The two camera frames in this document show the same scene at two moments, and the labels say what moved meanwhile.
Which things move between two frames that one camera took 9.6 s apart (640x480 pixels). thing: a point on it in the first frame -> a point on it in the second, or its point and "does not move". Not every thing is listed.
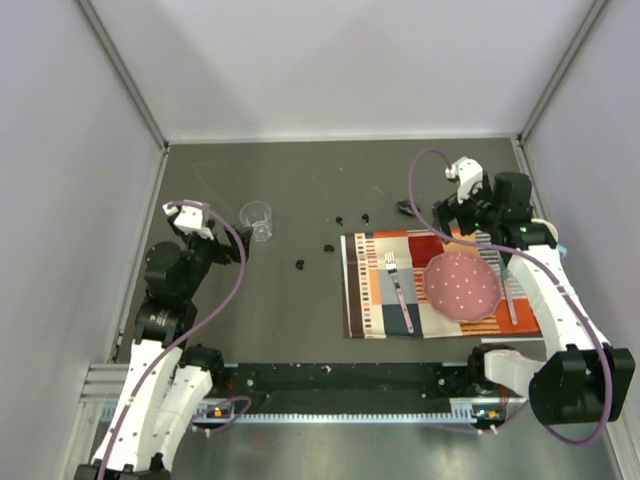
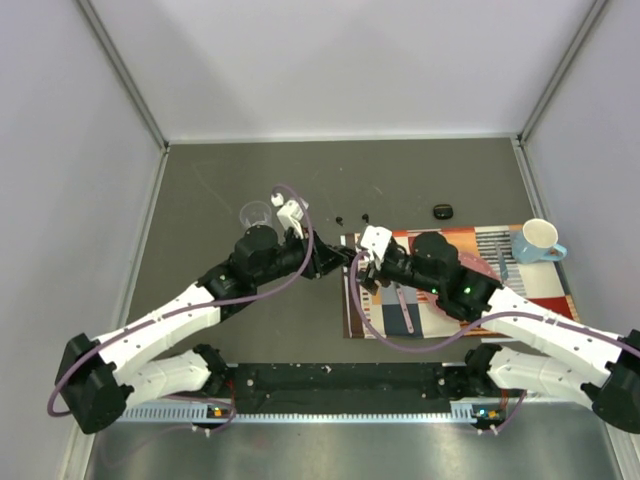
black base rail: (348, 388) does not move
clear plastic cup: (258, 215) does not move
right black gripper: (450, 209) -> (381, 274)
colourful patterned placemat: (419, 284) does not move
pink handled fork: (392, 269) does not move
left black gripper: (224, 254) -> (323, 259)
